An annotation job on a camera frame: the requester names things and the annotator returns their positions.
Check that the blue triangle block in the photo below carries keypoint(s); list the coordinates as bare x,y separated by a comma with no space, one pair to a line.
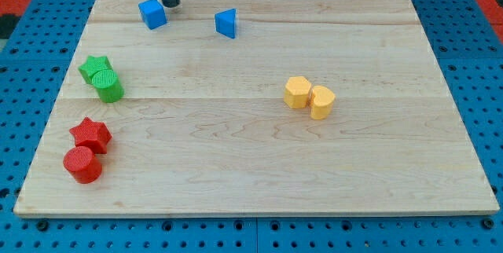
226,23

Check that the blue cube block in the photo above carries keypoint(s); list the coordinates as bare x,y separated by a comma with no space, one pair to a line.
152,14

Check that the light wooden board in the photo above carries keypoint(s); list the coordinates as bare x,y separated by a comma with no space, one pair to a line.
202,129

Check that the yellow hexagon block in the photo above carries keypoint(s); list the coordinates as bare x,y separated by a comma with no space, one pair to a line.
297,92

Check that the yellow heart block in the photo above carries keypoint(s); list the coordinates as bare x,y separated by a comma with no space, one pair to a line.
321,102

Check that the green cylinder block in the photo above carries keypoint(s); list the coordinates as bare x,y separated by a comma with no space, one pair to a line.
108,86

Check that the red star block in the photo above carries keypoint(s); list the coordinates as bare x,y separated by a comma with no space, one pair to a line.
91,134

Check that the green star block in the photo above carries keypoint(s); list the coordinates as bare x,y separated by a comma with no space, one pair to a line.
92,66

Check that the red cylinder block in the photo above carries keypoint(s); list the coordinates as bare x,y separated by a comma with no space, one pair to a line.
82,164

